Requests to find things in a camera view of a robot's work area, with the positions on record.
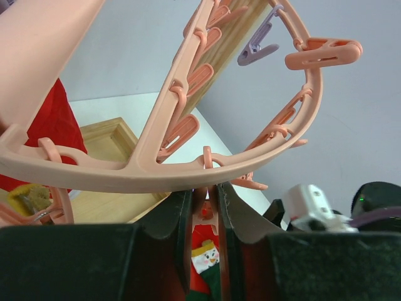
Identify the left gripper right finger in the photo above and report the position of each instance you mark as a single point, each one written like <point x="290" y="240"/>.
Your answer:
<point x="260" y="261"/>

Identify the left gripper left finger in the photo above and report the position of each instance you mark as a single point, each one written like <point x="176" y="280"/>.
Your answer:
<point x="145" y="260"/>

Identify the pink clip now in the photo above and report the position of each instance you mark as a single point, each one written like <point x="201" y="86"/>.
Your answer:
<point x="205" y="208"/>

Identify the pink round clip hanger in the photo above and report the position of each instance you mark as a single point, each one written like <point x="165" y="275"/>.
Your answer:
<point x="39" y="37"/>

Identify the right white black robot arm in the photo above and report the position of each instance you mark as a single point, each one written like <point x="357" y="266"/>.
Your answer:
<point x="375" y="207"/>

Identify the red sock on hanger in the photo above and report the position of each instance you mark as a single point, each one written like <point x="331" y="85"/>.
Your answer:
<point x="56" y="121"/>

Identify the red plastic tray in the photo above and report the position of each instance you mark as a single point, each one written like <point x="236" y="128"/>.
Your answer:
<point x="205" y="279"/>

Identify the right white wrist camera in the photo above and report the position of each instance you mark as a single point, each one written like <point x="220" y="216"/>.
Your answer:
<point x="308" y="209"/>

